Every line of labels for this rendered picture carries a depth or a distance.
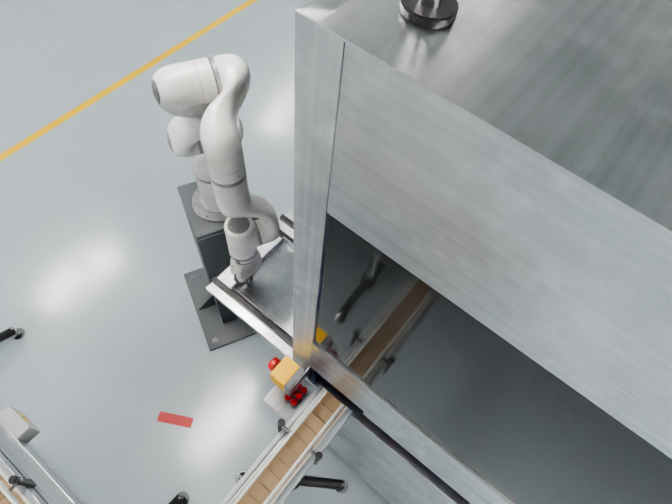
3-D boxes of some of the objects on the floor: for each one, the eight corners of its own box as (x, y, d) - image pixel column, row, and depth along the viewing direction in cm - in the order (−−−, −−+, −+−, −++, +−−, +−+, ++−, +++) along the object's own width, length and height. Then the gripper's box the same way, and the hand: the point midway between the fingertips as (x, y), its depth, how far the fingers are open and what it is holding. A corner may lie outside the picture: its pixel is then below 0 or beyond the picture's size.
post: (310, 420, 232) (380, 12, 51) (302, 430, 230) (344, 39, 48) (300, 411, 234) (331, -16, 52) (292, 421, 231) (294, 9, 50)
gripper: (251, 229, 155) (255, 258, 171) (216, 260, 148) (224, 287, 164) (269, 242, 153) (271, 270, 169) (235, 275, 146) (240, 301, 162)
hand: (247, 276), depth 165 cm, fingers closed, pressing on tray
